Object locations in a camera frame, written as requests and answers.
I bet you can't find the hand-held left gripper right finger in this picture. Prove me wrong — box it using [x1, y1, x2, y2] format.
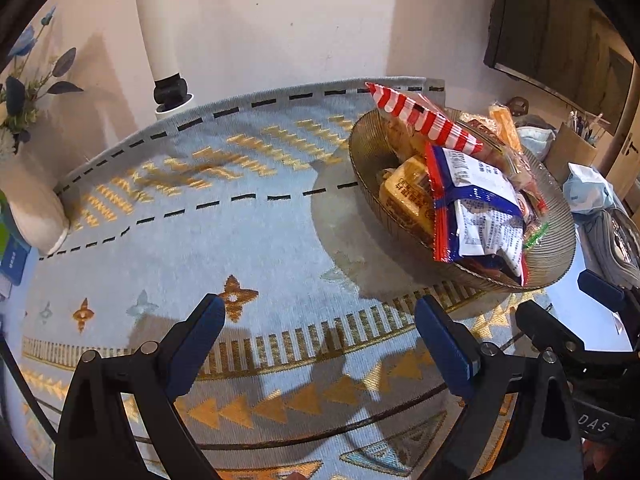
[415, 295, 586, 480]

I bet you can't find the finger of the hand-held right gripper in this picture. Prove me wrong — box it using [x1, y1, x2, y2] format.
[515, 301, 608, 368]
[577, 269, 640, 351]

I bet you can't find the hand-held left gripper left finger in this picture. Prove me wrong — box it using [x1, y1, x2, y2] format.
[52, 294, 227, 480]

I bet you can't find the blue white red snack packet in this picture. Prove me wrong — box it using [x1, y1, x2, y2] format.
[425, 145, 531, 286]

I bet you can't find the tan cracker pack with barcode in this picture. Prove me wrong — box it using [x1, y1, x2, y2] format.
[378, 155, 436, 236]

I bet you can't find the orange snack packet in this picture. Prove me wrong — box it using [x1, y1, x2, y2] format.
[489, 104, 523, 153]

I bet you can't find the gold ribbed bowl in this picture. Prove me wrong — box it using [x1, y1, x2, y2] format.
[348, 107, 577, 292]

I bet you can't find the red white striped packet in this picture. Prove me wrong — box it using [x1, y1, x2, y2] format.
[365, 82, 483, 157]

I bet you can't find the grey bag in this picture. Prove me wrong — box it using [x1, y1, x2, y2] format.
[575, 207, 640, 286]

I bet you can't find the blue patterned tablecloth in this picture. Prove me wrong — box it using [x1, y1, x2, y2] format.
[20, 76, 591, 480]

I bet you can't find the beige door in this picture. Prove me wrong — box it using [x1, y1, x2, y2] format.
[602, 60, 640, 201]

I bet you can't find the cardboard box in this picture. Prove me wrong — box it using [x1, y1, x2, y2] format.
[542, 120, 598, 181]

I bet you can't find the bundle of pens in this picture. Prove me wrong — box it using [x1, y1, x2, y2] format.
[567, 109, 608, 136]

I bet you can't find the green cover book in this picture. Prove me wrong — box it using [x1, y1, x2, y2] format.
[0, 195, 32, 286]

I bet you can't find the white ribbed vase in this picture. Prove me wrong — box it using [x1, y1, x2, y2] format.
[0, 155, 71, 256]

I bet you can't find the dark wooden cabinet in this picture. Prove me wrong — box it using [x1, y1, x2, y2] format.
[484, 0, 640, 126]

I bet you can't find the artificial flower bouquet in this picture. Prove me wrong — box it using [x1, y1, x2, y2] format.
[0, 7, 85, 156]

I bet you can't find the white pole with black collar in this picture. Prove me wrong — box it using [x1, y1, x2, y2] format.
[131, 0, 195, 122]

